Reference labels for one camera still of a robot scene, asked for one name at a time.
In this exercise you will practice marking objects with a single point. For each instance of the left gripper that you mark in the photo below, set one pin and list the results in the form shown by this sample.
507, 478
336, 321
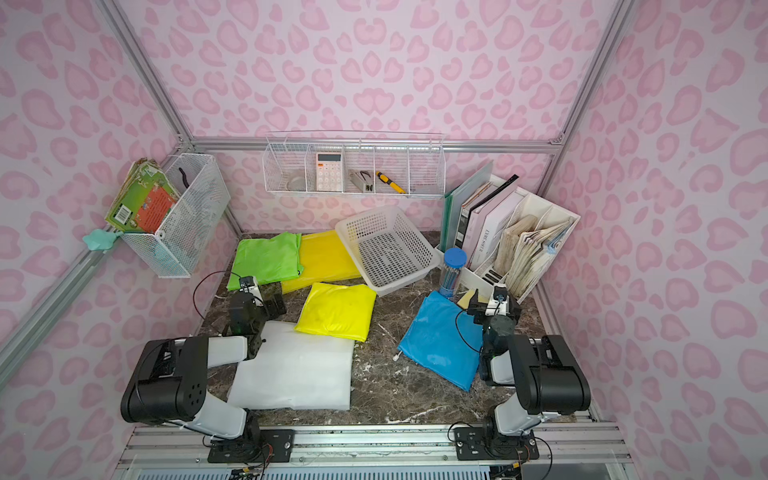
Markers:
264, 305

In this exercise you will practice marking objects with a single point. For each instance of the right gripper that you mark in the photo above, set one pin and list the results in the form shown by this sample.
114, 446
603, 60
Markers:
495, 314

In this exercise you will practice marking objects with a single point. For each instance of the white raincoat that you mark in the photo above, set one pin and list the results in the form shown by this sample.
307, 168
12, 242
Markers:
296, 371

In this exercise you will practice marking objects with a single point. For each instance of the bright yellow raincoat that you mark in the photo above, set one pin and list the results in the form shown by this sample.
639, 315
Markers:
337, 311

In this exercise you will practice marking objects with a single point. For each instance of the white plastic basket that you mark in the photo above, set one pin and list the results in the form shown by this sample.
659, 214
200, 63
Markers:
387, 248

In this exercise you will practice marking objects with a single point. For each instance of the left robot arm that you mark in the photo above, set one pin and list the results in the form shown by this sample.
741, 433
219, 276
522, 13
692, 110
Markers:
169, 383

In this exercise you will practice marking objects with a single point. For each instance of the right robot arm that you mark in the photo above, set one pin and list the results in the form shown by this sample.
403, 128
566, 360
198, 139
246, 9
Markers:
546, 379

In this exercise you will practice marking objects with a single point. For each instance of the green folded raincoat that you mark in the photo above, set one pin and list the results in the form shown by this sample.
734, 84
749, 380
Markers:
267, 261

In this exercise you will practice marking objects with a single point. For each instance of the blue folded raincoat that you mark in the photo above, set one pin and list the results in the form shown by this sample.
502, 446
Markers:
444, 339

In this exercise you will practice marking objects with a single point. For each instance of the golden yellow folded raincoat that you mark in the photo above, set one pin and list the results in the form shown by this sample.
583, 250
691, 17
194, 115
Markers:
324, 259

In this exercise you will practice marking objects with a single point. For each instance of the yellow sticky note pad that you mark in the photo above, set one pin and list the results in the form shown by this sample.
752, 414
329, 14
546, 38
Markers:
464, 301

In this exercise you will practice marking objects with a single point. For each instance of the blue lidded pen tube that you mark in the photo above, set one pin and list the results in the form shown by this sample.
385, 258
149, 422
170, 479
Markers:
454, 260

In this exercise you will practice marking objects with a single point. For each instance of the white file organizer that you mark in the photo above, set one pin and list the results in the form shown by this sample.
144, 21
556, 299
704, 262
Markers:
527, 247

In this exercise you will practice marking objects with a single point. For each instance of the pink binder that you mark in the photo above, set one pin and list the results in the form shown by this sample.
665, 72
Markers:
487, 222

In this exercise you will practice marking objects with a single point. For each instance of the green folder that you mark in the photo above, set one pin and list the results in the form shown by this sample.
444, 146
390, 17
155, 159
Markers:
454, 201

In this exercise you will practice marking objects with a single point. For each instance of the green and red booklet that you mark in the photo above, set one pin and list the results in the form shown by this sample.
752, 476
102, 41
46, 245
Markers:
144, 200

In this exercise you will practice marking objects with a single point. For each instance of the pink calculator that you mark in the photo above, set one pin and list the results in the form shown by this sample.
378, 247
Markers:
329, 172

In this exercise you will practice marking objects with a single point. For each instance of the silver stapler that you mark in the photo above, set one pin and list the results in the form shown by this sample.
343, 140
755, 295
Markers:
363, 180

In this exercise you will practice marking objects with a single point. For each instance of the yellow utility knife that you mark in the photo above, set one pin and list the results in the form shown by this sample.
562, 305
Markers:
391, 183

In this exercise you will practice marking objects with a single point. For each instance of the white mesh wall basket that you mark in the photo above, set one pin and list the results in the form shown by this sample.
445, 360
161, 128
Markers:
175, 249

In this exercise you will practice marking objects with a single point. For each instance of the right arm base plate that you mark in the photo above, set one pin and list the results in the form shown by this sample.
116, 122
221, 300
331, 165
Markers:
474, 443

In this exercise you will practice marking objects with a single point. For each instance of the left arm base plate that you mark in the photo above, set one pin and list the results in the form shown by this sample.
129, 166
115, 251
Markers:
272, 446

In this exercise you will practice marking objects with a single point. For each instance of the white wire wall shelf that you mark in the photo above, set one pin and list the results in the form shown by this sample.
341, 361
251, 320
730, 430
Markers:
418, 164

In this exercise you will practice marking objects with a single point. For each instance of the mint green wall hook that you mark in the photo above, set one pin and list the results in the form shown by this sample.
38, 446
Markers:
101, 240

